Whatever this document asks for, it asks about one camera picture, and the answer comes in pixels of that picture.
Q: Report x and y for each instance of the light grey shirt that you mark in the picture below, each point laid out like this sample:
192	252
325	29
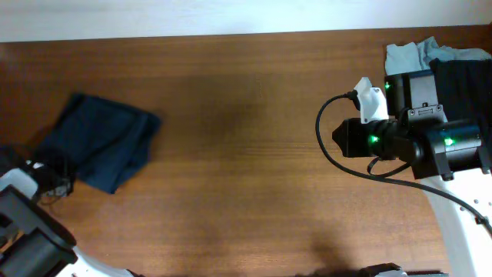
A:
414	57

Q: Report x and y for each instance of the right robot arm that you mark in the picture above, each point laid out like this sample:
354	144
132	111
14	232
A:
407	120

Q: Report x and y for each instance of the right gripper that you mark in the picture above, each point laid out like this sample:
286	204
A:
349	133

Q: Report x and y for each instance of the navy blue shorts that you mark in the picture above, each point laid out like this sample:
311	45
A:
105	142

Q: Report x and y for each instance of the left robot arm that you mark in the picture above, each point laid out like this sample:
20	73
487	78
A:
33	243

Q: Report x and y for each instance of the black garment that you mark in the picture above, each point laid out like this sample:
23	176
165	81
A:
464	90

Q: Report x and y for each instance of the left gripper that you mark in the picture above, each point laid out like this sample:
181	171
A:
64	161

